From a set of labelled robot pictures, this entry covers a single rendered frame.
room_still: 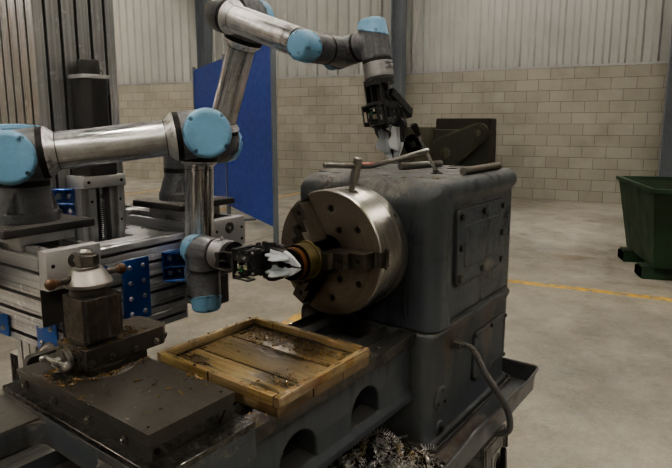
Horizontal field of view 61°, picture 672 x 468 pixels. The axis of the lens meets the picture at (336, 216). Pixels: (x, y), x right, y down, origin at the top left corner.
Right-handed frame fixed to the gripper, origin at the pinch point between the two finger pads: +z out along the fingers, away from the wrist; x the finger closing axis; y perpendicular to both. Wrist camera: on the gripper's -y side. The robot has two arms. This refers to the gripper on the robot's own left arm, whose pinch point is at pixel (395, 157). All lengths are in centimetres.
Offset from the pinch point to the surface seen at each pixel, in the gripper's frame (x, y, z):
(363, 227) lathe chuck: -0.1, 18.5, 15.6
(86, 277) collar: -16, 78, 15
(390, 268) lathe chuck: 3.0, 14.3, 26.3
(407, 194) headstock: 3.4, 2.4, 9.7
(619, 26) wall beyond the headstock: -108, -977, -203
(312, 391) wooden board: 2, 46, 44
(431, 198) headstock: 10.1, 2.5, 11.5
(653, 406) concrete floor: 19, -181, 136
